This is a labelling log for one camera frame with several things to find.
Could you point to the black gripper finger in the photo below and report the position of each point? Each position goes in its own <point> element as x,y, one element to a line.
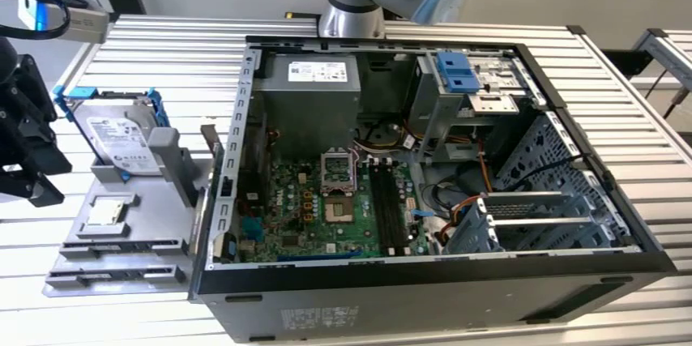
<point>51,161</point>
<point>38,192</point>

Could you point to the black RAM slot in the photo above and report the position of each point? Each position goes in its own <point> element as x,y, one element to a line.
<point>402,208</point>
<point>381,208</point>
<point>387,208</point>
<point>394,208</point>

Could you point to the silver CPU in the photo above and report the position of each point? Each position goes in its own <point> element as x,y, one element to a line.
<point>106,212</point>

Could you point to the hard disk in blue carrier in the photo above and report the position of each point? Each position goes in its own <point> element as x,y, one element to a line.
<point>117,135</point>

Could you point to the grey parts rack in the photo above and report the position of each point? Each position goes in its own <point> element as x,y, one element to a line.
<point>151,208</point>

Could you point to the black case fan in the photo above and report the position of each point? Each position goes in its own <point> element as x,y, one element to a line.
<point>251,188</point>

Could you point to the green motherboard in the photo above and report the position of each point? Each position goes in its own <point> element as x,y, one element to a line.
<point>293,240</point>

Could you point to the grey power supply unit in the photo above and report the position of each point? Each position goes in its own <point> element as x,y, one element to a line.
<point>309,119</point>

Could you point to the blue expansion slot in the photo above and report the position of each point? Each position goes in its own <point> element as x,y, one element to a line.
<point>319,256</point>

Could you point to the black bar with yellow tip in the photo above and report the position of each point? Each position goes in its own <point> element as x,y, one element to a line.
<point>303,15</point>

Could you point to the CPU socket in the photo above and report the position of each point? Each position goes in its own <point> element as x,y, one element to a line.
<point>339,210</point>

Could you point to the open black PC case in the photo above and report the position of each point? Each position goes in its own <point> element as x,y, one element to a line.
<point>379,313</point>

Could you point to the blue drive bay latch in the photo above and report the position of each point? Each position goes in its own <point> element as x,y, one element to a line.
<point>457,74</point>

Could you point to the grey disk bay cage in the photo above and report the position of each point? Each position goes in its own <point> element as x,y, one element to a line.
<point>519,210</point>

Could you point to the adjacent slatted metal table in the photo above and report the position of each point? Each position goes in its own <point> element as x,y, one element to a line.
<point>677,50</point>

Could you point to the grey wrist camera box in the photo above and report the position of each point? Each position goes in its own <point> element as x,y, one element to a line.
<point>87,24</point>

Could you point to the graphics card with silver bracket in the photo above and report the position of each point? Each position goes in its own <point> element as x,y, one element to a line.
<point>214,147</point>

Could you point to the black table connector bracket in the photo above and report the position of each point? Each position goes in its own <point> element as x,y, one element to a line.
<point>625,60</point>

